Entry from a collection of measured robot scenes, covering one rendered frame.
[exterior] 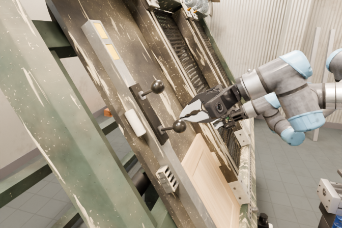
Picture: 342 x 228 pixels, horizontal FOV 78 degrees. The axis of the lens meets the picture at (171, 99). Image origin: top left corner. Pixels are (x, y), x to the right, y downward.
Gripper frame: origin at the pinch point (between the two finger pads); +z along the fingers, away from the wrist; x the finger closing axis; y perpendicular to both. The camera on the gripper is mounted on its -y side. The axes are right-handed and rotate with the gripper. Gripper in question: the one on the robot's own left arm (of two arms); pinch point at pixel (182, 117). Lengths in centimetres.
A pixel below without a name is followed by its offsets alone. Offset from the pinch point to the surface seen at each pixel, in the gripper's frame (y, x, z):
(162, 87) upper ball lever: -9.3, 11.3, -3.4
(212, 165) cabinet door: 24.9, -30.4, 10.2
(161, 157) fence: -5.7, -7.3, 10.1
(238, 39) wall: 387, 16, -4
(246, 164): 65, -57, 8
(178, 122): -9.4, 1.3, -2.8
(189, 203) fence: -5.7, -24.6, 9.7
